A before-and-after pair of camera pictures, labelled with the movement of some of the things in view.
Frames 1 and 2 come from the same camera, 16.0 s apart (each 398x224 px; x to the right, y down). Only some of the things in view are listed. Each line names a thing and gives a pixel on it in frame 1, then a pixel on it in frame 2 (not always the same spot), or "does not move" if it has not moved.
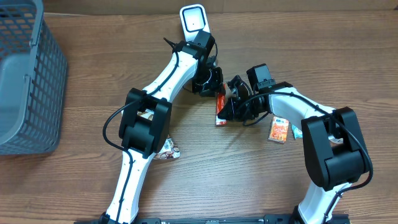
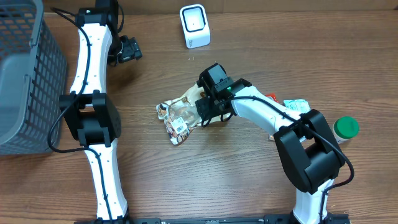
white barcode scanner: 193,18 does not move
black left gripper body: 208,86 -> 130,50
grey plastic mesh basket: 33,77 does not move
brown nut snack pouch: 169,150 -> 180,116
